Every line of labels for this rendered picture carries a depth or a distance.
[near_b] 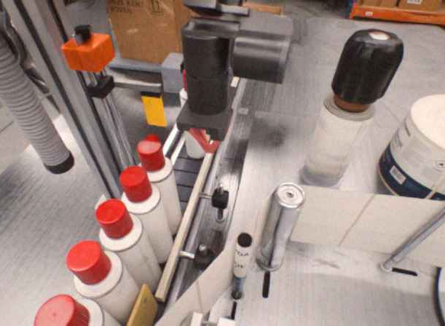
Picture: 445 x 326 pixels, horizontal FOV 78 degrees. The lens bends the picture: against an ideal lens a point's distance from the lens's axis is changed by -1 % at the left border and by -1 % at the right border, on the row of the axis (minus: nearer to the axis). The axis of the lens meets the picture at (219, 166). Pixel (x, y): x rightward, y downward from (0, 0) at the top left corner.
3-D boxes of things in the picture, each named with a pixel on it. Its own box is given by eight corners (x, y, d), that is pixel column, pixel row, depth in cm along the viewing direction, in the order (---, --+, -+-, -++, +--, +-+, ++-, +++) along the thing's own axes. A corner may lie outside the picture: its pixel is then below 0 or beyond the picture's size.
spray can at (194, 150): (205, 161, 63) (202, 80, 47) (183, 158, 63) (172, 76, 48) (211, 145, 66) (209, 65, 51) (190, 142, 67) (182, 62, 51)
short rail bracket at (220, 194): (226, 226, 57) (226, 191, 48) (211, 223, 57) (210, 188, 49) (229, 213, 59) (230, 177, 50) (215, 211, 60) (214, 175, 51)
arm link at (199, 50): (190, 6, 33) (171, 25, 29) (246, 13, 32) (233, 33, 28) (194, 60, 38) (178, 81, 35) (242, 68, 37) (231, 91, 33)
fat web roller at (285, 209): (281, 274, 45) (309, 212, 31) (253, 268, 46) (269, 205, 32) (283, 249, 48) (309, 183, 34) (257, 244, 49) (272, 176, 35)
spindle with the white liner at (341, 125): (343, 194, 56) (423, 52, 34) (298, 186, 58) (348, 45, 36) (340, 163, 62) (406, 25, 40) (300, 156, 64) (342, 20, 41)
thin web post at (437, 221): (392, 274, 45) (469, 213, 31) (379, 271, 46) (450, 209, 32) (390, 263, 47) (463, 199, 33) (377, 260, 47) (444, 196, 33)
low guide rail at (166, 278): (164, 303, 41) (162, 298, 40) (156, 300, 41) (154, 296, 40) (257, 25, 111) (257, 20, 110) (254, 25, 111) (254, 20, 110)
